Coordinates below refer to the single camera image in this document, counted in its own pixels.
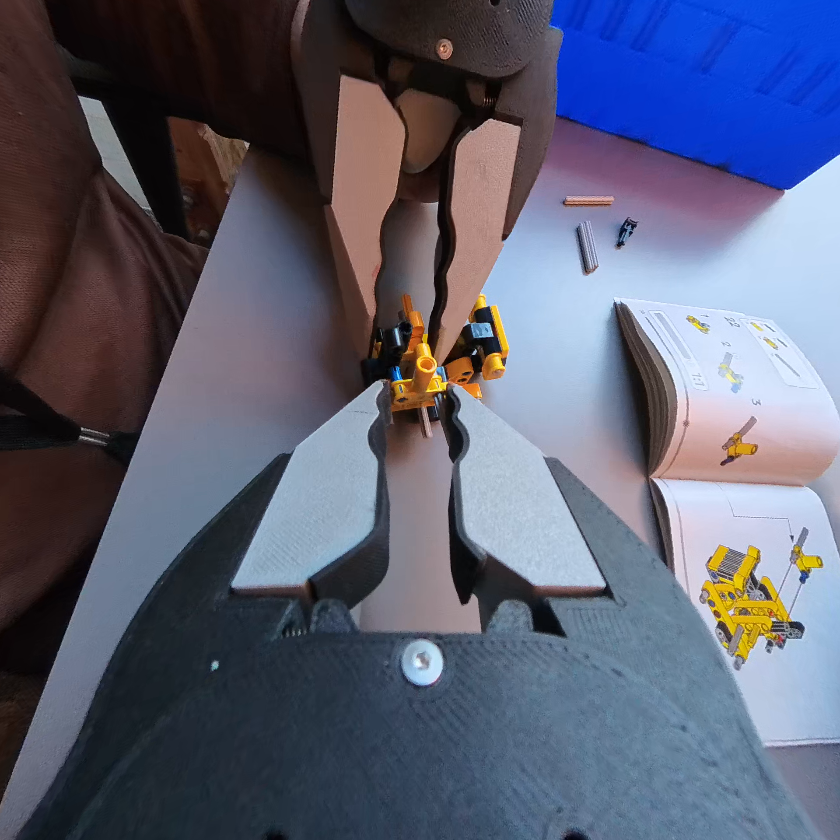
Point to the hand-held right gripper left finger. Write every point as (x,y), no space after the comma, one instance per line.
(315,512)

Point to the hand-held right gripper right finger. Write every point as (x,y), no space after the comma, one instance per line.
(518,518)

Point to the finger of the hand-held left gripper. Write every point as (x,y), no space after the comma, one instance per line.
(361,184)
(485,197)

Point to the yellow lego vehicle model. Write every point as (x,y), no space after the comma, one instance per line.
(420,387)

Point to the tan lego axle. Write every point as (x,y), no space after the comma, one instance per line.
(589,201)

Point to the grey lego axle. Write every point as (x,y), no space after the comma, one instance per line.
(588,248)

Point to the small black lego pin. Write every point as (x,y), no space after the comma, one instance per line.
(627,232)

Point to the lego instruction booklet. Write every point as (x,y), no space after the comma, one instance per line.
(741,426)

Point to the brown wooden furniture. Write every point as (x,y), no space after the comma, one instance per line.
(207,170)

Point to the blue plastic bin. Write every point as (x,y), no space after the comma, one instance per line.
(689,79)

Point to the black metal frame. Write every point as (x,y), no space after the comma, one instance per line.
(154,170)

